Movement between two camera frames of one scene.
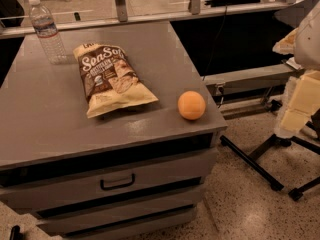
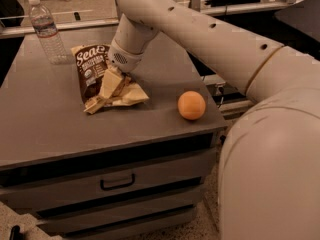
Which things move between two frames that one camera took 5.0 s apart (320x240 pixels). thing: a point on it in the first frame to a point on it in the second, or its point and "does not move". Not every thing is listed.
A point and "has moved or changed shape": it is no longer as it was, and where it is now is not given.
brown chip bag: [110, 81] has moved or changed shape
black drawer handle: [118, 186] does not move
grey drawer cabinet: [133, 174] does not move
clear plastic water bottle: [47, 31] does not move
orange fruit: [191, 105] does not move
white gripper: [309, 40] to [124, 60]
